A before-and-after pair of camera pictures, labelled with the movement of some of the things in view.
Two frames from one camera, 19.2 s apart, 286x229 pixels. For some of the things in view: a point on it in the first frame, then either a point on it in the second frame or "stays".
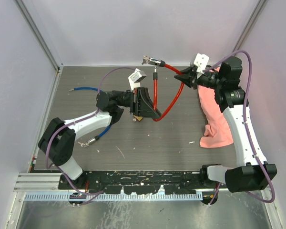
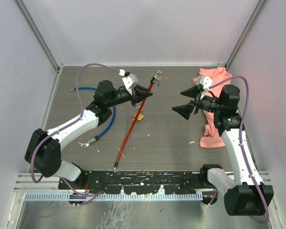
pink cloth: [218, 133] stays
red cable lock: [158, 62] to [156, 76]
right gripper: [190, 77] to [186, 109]
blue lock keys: [84, 145] stays
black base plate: [136, 182] stays
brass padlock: [139, 118] stays
